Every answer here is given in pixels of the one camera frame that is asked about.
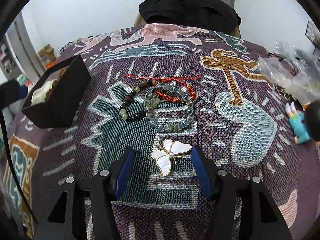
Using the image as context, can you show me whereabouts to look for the brown cardboard box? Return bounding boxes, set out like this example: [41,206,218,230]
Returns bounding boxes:
[38,44,56,66]

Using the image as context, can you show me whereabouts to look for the small cartoon figurine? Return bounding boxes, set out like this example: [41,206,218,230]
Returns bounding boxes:
[285,100,319,144]

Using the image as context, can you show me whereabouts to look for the clear plastic bag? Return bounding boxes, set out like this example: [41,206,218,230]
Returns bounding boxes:
[258,42,319,106]

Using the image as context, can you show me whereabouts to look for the dark mixed bead bracelet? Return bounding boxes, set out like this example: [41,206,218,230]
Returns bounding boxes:
[119,79,161,122]

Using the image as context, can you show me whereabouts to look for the white butterfly brooch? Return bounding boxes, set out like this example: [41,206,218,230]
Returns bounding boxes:
[151,139,192,177]

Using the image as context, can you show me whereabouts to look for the black jewelry box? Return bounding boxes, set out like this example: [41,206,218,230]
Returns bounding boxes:
[22,55,91,128]

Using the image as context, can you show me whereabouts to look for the black jacket on chair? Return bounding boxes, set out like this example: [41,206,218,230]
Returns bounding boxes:
[139,0,241,32]

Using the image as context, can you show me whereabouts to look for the red braided string bracelet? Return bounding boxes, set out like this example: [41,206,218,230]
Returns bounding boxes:
[124,74,203,104]

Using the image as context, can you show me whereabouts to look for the patterned purple woven blanket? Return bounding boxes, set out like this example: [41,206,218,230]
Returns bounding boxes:
[1,23,319,239]

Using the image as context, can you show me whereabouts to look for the black wire basket shelf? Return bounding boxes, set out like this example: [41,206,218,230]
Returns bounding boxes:
[305,21,320,57]

